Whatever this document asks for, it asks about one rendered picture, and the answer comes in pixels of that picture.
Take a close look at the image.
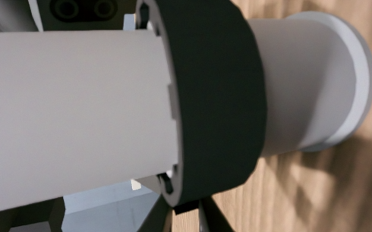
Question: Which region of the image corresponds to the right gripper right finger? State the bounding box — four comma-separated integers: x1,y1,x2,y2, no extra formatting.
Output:
198,196,236,232

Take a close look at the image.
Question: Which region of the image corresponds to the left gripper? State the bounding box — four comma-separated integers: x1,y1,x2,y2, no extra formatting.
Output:
134,175,162,195

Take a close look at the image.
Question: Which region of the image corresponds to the black clamp ring half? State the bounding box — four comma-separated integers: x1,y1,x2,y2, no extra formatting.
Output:
135,0,268,216

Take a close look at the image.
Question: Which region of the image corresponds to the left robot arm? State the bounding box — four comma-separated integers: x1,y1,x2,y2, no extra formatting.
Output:
0,0,137,33

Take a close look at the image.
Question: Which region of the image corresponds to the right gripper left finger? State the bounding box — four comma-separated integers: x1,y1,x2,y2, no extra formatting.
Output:
137,193,173,232

